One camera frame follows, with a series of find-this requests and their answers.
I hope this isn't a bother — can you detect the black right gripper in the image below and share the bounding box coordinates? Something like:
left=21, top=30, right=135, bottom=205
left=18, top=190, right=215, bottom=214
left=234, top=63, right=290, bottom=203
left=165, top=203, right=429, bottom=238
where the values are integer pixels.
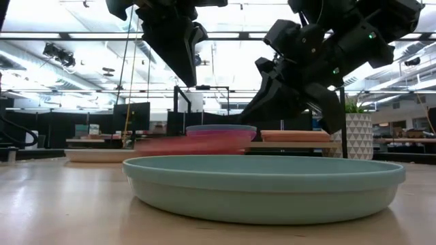
left=237, top=50, right=345, bottom=135

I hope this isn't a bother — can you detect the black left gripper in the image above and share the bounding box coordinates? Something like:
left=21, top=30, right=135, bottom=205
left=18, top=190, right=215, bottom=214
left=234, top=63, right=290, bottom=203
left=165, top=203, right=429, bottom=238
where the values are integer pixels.
left=134, top=0, right=210, bottom=88

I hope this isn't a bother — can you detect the tan plate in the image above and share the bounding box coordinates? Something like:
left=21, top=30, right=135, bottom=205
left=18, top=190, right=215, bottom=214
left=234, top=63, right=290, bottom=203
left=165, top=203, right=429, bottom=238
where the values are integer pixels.
left=260, top=129, right=332, bottom=143

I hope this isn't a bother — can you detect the pink plate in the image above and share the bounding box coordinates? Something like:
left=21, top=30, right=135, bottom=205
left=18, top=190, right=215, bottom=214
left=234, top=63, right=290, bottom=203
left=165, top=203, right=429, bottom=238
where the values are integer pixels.
left=134, top=128, right=257, bottom=157

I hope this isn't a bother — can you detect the light green plate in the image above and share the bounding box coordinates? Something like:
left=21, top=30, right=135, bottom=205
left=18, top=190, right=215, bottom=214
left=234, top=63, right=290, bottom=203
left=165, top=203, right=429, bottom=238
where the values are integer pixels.
left=122, top=155, right=407, bottom=226

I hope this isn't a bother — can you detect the pale peach plate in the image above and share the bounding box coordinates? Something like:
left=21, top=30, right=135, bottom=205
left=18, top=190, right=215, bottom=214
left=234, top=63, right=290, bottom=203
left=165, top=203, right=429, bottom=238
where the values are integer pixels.
left=63, top=148, right=139, bottom=163

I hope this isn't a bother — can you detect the green plant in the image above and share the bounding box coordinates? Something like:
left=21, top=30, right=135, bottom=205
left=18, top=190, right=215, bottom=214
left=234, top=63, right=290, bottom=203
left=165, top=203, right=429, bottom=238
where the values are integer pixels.
left=343, top=95, right=371, bottom=115

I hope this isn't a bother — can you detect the triangle pattern plant pot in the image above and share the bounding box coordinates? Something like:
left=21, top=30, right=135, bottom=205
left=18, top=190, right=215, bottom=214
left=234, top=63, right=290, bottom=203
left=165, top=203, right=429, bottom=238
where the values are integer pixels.
left=322, top=112, right=374, bottom=161

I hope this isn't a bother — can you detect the black partition screen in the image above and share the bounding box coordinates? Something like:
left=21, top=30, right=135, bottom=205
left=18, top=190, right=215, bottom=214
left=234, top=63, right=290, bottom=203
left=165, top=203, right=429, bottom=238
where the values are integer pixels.
left=0, top=109, right=115, bottom=149
left=166, top=110, right=313, bottom=137

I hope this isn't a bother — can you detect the black ceiling spotlight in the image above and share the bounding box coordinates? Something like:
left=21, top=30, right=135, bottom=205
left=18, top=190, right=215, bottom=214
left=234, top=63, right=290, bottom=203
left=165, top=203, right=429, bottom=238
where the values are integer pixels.
left=42, top=42, right=77, bottom=68

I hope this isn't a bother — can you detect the white container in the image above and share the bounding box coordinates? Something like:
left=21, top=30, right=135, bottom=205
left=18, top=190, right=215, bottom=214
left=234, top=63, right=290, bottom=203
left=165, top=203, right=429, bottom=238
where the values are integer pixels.
left=25, top=130, right=40, bottom=150

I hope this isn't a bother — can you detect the black hanging cable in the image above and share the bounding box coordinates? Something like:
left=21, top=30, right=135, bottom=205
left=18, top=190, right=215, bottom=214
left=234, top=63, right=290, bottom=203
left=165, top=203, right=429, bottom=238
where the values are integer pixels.
left=115, top=5, right=134, bottom=105

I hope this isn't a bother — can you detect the yellow hanging cable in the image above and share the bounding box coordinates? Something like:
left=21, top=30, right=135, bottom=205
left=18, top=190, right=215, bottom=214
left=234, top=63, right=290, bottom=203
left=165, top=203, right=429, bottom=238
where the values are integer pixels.
left=122, top=18, right=140, bottom=144

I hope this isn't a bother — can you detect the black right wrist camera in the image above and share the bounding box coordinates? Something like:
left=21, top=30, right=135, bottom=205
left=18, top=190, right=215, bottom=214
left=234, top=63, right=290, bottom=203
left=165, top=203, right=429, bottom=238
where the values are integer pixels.
left=263, top=18, right=326, bottom=64

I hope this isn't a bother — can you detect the black metal rig frame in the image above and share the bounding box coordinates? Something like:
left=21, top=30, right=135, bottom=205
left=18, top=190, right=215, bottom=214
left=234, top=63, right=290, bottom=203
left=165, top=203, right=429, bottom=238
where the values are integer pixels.
left=0, top=31, right=436, bottom=42

